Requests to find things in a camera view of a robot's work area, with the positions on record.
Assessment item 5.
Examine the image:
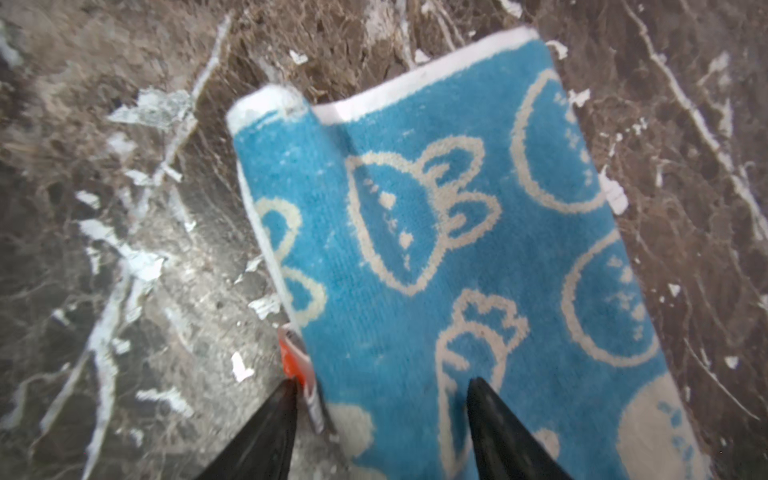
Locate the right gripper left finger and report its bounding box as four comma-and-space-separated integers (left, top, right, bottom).
197, 379, 299, 480

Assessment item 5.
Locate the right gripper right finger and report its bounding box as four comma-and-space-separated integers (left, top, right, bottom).
466, 377, 570, 480

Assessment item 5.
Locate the blue patterned cloth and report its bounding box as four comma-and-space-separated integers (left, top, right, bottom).
226, 27, 710, 479

